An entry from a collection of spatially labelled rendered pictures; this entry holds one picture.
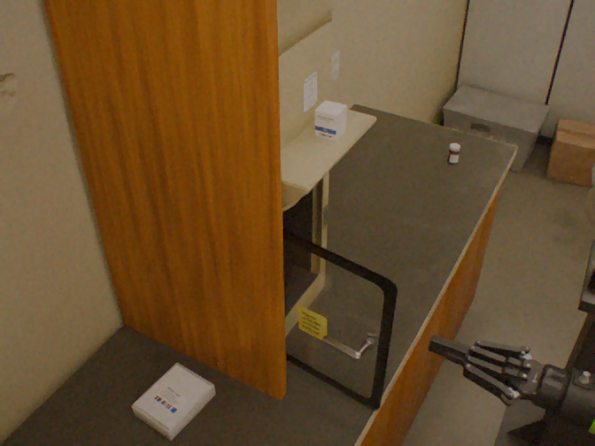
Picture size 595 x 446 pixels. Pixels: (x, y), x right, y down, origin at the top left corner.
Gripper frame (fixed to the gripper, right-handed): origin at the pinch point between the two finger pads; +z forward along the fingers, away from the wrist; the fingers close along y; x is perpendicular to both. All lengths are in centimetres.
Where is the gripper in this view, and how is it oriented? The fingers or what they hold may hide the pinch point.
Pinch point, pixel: (448, 349)
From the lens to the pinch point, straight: 116.1
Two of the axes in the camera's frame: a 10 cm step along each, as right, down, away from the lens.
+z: -8.7, -3.0, 4.0
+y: -5.0, 5.4, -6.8
